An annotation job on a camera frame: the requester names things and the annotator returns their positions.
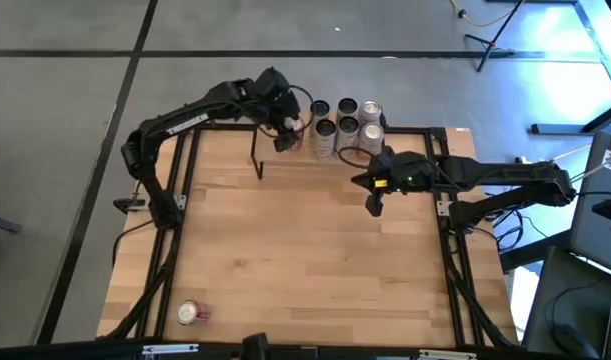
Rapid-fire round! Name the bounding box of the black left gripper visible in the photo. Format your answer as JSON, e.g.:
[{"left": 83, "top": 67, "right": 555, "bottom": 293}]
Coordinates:
[{"left": 257, "top": 67, "right": 306, "bottom": 154}]

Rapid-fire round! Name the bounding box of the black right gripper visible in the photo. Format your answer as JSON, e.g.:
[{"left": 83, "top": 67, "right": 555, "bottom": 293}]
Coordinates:
[{"left": 350, "top": 149, "right": 436, "bottom": 218}]

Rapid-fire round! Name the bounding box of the white Celsius can red band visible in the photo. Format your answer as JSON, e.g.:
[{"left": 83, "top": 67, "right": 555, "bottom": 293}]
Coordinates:
[{"left": 284, "top": 117, "right": 307, "bottom": 153}]

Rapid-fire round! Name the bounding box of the Celsius Tropical Vibe can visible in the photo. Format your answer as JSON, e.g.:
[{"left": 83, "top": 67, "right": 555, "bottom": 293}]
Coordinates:
[{"left": 313, "top": 118, "right": 338, "bottom": 163}]

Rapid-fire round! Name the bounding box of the silver-top beverage can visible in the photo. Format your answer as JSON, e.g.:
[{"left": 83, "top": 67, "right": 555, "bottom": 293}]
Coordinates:
[{"left": 358, "top": 122, "right": 387, "bottom": 158}]

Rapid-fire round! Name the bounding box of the Celsius Peach Vibe can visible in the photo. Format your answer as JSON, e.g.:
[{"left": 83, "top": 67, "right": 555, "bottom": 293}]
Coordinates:
[{"left": 336, "top": 115, "right": 361, "bottom": 152}]

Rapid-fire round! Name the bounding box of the pink Spindrift lemonade can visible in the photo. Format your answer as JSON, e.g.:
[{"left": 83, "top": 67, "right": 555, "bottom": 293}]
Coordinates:
[{"left": 358, "top": 98, "right": 384, "bottom": 125}]

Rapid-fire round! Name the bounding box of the red beverage can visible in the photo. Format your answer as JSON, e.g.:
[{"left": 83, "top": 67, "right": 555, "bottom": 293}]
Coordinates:
[{"left": 176, "top": 298, "right": 212, "bottom": 328}]

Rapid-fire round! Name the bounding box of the black clamp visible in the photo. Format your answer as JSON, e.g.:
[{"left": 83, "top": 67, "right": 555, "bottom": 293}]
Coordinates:
[{"left": 112, "top": 196, "right": 149, "bottom": 215}]

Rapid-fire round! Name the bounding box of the black tripod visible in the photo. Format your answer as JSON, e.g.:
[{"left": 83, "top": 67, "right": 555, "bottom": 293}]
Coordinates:
[{"left": 463, "top": 0, "right": 529, "bottom": 74}]

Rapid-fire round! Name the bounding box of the black floor bar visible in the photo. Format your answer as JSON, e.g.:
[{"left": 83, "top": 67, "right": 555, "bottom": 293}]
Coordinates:
[{"left": 529, "top": 98, "right": 611, "bottom": 137}]

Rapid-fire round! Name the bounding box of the dark grey desk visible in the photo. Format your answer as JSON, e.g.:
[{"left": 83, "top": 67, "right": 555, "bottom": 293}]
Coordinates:
[{"left": 521, "top": 246, "right": 611, "bottom": 360}]

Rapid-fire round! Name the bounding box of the black computer mouse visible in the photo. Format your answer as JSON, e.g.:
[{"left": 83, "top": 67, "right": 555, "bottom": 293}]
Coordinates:
[{"left": 551, "top": 324, "right": 602, "bottom": 360}]

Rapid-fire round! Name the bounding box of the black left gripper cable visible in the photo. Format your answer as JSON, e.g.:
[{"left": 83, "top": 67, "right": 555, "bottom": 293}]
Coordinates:
[{"left": 283, "top": 84, "right": 317, "bottom": 137}]

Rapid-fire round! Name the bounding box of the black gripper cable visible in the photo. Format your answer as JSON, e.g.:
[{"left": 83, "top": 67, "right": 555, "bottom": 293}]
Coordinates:
[
  {"left": 283, "top": 84, "right": 317, "bottom": 137},
  {"left": 336, "top": 145, "right": 382, "bottom": 172}
]

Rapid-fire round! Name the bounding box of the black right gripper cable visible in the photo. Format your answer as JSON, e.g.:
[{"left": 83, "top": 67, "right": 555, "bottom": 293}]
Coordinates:
[{"left": 336, "top": 145, "right": 382, "bottom": 172}]

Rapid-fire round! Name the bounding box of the black aluminium table frame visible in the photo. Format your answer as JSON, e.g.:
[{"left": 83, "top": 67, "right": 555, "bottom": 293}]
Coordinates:
[{"left": 98, "top": 123, "right": 517, "bottom": 350}]

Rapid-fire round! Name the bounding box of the black cable bundle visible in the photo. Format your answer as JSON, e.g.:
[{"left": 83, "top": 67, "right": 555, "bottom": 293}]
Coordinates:
[{"left": 477, "top": 197, "right": 549, "bottom": 254}]

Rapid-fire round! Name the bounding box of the silver metal bracket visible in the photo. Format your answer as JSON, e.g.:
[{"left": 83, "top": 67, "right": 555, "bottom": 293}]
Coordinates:
[
  {"left": 141, "top": 343, "right": 200, "bottom": 357},
  {"left": 417, "top": 349, "right": 479, "bottom": 360}
]

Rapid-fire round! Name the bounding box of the black table cable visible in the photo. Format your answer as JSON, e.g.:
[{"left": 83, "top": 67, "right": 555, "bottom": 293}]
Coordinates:
[{"left": 111, "top": 218, "right": 157, "bottom": 269}]

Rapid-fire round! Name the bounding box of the yellow cable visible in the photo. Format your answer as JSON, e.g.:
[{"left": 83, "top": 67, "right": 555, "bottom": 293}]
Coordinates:
[{"left": 447, "top": 0, "right": 517, "bottom": 29}]

